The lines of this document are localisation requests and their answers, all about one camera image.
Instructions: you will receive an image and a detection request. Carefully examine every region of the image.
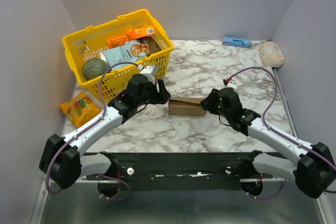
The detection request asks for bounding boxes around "brown cardboard box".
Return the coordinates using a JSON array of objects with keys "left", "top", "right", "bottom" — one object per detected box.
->
[{"left": 168, "top": 97, "right": 206, "bottom": 116}]

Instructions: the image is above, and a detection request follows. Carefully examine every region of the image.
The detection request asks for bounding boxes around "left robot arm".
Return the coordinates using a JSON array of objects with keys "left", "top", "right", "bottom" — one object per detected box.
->
[{"left": 39, "top": 73, "right": 171, "bottom": 189}]

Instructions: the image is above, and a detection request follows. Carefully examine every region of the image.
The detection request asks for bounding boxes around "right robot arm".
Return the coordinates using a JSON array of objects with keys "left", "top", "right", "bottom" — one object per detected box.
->
[{"left": 201, "top": 88, "right": 335, "bottom": 198}]

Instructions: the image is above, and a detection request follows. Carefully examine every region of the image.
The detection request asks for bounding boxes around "blue flat box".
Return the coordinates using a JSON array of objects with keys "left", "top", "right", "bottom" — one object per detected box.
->
[{"left": 222, "top": 37, "right": 251, "bottom": 48}]

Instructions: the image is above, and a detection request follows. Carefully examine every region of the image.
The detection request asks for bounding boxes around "orange scrub mommy box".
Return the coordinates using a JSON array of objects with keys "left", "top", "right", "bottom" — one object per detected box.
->
[{"left": 107, "top": 36, "right": 129, "bottom": 49}]

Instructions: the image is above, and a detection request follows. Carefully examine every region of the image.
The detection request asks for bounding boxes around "light blue cassava chips bag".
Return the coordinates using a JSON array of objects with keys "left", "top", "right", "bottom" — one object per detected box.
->
[{"left": 100, "top": 39, "right": 152, "bottom": 67}]

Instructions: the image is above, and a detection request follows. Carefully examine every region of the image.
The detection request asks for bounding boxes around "white bagged bread loaf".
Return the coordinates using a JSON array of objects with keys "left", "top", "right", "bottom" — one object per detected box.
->
[{"left": 259, "top": 41, "right": 284, "bottom": 68}]

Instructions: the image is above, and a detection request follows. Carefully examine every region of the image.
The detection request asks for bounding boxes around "green melon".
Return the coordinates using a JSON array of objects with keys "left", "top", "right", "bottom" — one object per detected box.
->
[{"left": 82, "top": 58, "right": 109, "bottom": 81}]

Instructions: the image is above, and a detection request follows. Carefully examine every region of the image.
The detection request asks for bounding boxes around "orange gummy candy bag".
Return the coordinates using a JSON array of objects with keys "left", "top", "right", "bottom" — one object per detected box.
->
[{"left": 60, "top": 92, "right": 101, "bottom": 127}]

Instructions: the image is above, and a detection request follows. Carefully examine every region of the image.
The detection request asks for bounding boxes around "yellow plastic shopping basket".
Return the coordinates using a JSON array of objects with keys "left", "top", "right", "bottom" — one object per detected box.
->
[{"left": 62, "top": 9, "right": 173, "bottom": 102}]

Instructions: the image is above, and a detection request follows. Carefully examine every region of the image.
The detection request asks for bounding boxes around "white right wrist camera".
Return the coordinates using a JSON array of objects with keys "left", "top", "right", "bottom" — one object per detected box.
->
[{"left": 227, "top": 80, "right": 238, "bottom": 91}]

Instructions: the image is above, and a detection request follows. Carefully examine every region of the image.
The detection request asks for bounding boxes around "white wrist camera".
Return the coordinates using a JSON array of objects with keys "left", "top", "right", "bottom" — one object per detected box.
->
[
  {"left": 227, "top": 80, "right": 238, "bottom": 91},
  {"left": 140, "top": 65, "right": 157, "bottom": 84}
]

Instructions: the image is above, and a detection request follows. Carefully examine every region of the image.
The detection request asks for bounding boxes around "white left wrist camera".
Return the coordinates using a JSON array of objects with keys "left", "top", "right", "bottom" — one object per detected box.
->
[{"left": 140, "top": 65, "right": 157, "bottom": 84}]

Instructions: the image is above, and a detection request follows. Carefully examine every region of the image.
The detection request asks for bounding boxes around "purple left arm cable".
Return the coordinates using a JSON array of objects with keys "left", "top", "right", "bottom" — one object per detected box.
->
[{"left": 45, "top": 61, "right": 142, "bottom": 201}]

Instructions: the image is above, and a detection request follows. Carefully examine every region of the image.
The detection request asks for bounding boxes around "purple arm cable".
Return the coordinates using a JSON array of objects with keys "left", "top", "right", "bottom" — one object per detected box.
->
[
  {"left": 223, "top": 66, "right": 336, "bottom": 200},
  {"left": 45, "top": 61, "right": 142, "bottom": 201}
]

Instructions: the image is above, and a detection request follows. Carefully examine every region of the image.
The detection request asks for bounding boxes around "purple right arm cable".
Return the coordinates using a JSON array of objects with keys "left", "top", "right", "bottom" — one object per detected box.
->
[{"left": 223, "top": 66, "right": 336, "bottom": 200}]

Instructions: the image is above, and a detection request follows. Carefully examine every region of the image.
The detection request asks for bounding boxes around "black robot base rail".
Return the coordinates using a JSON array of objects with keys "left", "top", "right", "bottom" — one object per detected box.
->
[{"left": 86, "top": 151, "right": 271, "bottom": 193}]

